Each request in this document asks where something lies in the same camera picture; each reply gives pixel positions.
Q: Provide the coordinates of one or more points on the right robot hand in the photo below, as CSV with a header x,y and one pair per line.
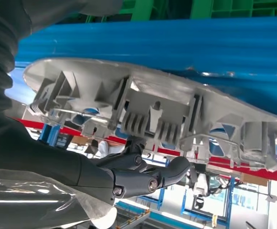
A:
x,y
45,164

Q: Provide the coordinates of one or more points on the blue metal shelf rack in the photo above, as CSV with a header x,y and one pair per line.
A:
x,y
153,41

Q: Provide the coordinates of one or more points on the green plastic crate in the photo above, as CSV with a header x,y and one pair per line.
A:
x,y
236,8
141,9

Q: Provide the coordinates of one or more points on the blue background shelving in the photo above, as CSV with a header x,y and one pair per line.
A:
x,y
172,218

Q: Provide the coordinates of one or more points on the red barrier belt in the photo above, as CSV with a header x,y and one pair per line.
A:
x,y
260,173

